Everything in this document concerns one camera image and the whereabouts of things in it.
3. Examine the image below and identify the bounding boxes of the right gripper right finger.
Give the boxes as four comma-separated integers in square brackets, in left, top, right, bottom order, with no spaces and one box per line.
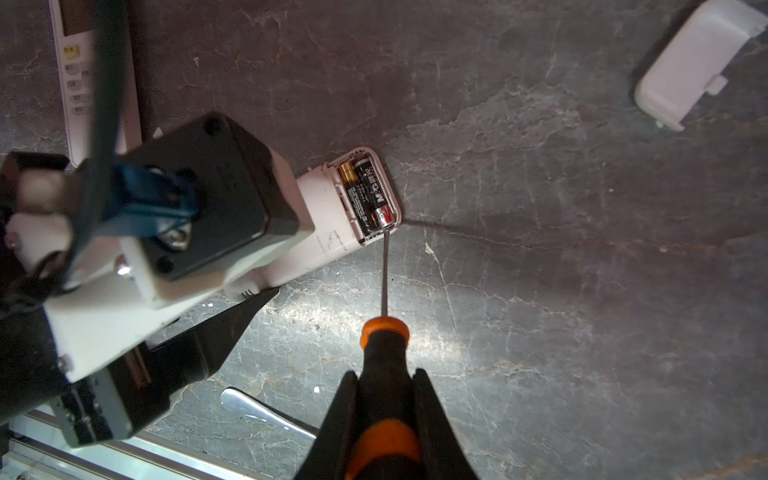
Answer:
[413,368,479,480]

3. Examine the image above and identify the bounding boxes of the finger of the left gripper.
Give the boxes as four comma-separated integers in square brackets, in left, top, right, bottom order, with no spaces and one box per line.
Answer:
[149,288,280,390]

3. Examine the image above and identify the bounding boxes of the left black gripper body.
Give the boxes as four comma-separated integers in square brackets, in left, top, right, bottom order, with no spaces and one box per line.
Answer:
[51,344,186,447]

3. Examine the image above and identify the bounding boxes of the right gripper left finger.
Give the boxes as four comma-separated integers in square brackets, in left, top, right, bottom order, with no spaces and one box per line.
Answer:
[294,371,358,480]

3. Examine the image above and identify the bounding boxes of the orange black screwdriver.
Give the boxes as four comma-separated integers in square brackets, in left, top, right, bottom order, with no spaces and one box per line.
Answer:
[346,230,422,479]

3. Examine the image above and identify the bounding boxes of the grey white remote control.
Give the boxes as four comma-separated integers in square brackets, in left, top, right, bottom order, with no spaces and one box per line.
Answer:
[224,146,402,300]

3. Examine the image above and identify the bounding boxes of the white air conditioner remote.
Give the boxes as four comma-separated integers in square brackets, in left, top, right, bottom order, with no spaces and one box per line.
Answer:
[49,0,142,167]

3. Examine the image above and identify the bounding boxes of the white battery cover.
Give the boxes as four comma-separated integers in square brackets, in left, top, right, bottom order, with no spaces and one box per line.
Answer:
[634,0,767,132]

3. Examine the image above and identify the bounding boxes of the AAA batteries in remote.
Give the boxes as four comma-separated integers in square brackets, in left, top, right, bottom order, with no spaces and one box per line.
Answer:
[337,155,398,241]

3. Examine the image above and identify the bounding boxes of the metal spoon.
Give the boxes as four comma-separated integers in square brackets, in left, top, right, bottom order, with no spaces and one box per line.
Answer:
[219,387,319,440]

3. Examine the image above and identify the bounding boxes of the aluminium front rail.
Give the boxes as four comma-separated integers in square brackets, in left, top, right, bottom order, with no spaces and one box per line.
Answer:
[1,406,263,479]

